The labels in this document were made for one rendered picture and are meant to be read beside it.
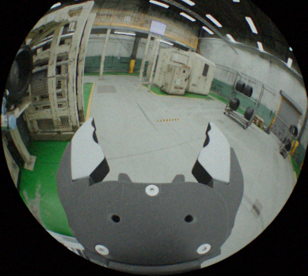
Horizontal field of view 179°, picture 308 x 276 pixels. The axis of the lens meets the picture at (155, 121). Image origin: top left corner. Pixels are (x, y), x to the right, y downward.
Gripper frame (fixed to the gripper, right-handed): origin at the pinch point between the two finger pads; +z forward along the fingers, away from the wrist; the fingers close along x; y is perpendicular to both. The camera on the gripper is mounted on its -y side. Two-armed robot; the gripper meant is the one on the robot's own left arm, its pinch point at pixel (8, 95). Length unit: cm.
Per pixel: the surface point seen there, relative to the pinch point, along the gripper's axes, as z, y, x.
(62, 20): 29, 35, -74
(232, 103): -256, -170, -445
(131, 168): -83, -122, -62
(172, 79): 1, -188, -409
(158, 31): 98, -14, -417
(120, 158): -63, -126, -65
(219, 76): -246, -300, -1164
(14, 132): 31, -44, 33
